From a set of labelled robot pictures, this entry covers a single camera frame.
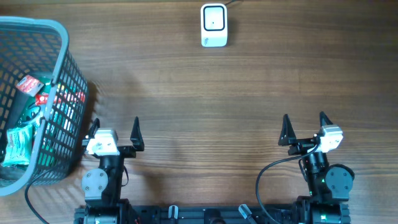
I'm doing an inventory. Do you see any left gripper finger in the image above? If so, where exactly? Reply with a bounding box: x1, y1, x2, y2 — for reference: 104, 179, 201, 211
83, 118, 100, 144
130, 116, 144, 151

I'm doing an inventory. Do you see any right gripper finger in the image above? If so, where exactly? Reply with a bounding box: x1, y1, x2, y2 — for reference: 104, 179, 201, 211
319, 111, 333, 127
278, 114, 297, 146

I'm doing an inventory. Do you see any red Nescafe stick sachet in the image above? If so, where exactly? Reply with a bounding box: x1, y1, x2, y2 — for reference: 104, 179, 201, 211
34, 92, 85, 106

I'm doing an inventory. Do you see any green gloves package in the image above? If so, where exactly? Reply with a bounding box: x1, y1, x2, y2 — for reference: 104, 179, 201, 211
17, 72, 78, 129

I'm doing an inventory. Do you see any teal wet wipes pack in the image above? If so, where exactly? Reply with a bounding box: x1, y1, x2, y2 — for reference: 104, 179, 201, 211
2, 124, 33, 167

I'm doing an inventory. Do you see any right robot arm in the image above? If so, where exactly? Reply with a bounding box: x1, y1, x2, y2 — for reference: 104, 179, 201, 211
278, 112, 354, 224

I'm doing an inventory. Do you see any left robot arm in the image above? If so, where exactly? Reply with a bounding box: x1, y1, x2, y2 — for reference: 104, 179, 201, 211
73, 117, 144, 224

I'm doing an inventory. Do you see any grey plastic mesh basket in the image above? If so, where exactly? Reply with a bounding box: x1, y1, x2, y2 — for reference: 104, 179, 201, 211
1, 16, 89, 196

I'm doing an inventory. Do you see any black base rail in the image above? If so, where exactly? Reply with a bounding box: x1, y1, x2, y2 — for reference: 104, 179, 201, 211
131, 204, 307, 224

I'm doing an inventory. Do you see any black right camera cable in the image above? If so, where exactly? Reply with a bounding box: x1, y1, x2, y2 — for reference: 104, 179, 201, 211
255, 143, 321, 224

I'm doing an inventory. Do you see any black camera cable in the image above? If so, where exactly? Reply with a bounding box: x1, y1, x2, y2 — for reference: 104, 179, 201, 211
255, 143, 321, 224
24, 149, 88, 224

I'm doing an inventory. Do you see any black left camera cable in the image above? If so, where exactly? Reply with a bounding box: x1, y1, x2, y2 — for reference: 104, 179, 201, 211
24, 149, 88, 224

